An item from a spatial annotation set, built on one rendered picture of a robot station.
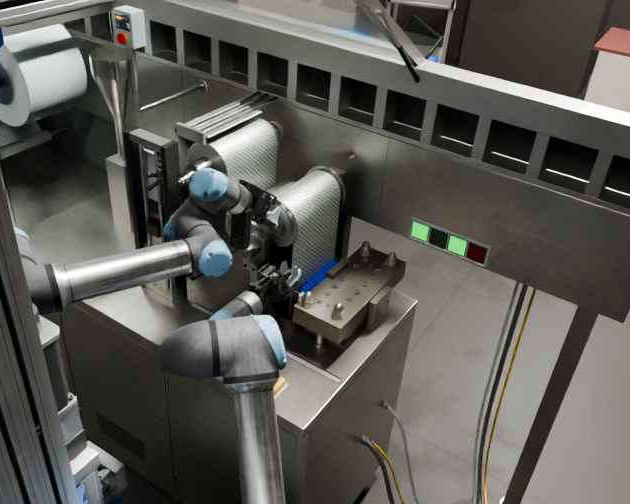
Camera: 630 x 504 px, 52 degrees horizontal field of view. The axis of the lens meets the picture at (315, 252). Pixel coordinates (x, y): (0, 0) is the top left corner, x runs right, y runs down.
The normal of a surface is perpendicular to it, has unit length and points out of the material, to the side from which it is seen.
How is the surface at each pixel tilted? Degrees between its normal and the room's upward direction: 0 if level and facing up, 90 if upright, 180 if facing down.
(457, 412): 0
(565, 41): 90
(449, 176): 90
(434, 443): 0
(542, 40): 90
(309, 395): 0
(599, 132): 90
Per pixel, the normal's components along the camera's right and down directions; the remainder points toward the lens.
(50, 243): 0.07, -0.82
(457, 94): -0.55, 0.44
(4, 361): 0.84, 0.35
